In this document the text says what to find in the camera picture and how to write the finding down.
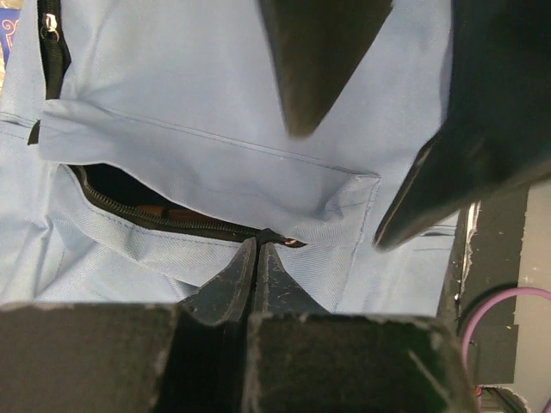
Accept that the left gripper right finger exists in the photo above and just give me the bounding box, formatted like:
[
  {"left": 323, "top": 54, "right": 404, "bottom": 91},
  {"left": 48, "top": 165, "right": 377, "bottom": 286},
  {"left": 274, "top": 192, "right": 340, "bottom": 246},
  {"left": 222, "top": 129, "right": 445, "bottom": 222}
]
[{"left": 240, "top": 244, "right": 478, "bottom": 412}]

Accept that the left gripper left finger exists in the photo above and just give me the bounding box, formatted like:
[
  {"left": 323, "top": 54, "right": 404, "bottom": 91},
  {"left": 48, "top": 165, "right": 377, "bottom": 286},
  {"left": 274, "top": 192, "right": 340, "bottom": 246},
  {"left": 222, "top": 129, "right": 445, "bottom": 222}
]
[{"left": 1, "top": 239, "right": 257, "bottom": 412}]

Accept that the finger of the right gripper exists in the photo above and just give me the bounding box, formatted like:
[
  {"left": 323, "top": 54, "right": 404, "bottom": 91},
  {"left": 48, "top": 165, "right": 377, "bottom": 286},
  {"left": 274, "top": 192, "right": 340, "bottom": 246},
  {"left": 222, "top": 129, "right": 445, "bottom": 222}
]
[
  {"left": 257, "top": 0, "right": 393, "bottom": 138},
  {"left": 374, "top": 1, "right": 550, "bottom": 250}
]

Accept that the blue grey backpack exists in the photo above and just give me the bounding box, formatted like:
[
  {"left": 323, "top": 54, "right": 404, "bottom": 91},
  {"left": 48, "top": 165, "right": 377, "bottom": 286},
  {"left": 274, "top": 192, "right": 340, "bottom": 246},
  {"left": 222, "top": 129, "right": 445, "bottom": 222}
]
[{"left": 1, "top": 1, "right": 456, "bottom": 316}]

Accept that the Jane Eyre book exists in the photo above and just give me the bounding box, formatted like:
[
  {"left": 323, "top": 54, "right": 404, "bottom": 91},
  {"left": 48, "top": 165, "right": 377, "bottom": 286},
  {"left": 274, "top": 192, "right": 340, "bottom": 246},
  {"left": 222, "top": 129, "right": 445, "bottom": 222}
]
[{"left": 0, "top": 0, "right": 24, "bottom": 86}]

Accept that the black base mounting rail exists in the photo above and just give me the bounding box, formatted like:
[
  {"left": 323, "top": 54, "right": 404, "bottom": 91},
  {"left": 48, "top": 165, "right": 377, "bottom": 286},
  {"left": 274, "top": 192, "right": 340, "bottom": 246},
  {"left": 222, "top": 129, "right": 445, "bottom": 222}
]
[{"left": 437, "top": 188, "right": 529, "bottom": 385}]

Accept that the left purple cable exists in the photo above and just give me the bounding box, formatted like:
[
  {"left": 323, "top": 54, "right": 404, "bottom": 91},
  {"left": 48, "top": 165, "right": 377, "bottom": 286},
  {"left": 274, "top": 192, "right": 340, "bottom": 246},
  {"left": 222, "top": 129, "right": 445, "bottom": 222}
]
[{"left": 460, "top": 287, "right": 551, "bottom": 375}]

